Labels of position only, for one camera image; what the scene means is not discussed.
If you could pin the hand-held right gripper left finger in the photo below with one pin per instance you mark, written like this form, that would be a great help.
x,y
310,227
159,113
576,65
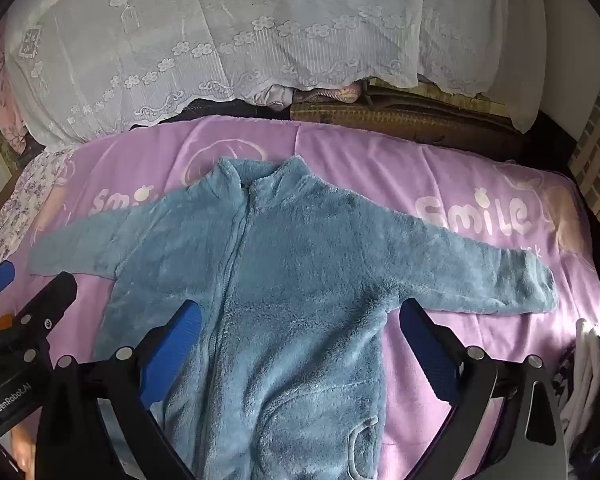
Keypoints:
x,y
177,340

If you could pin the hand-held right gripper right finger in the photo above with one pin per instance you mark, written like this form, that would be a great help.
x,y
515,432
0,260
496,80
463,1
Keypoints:
x,y
425,350

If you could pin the blue fleece jacket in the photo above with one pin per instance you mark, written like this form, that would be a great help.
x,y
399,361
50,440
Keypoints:
x,y
300,285

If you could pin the person's left hand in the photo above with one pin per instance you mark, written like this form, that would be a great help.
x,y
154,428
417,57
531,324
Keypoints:
x,y
22,452

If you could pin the floral bed sheet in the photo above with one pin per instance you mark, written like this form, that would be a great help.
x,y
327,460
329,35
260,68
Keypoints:
x,y
25,200

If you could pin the black and white striped garment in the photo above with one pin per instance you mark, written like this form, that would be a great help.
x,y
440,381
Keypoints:
x,y
562,385

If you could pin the purple printed blanket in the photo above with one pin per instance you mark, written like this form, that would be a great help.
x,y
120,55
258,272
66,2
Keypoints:
x,y
430,185

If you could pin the pink fabric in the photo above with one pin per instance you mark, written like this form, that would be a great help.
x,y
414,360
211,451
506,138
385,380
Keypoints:
x,y
2,100

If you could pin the brown woven bamboo mat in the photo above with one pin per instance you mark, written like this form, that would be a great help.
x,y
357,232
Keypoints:
x,y
405,120

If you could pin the dark cloth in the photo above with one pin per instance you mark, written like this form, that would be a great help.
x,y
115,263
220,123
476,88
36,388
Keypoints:
x,y
220,109

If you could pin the pale lilac garment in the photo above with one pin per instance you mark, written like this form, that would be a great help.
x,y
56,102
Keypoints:
x,y
270,96

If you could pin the white lace cloth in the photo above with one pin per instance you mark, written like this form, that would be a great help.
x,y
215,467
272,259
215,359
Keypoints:
x,y
205,25

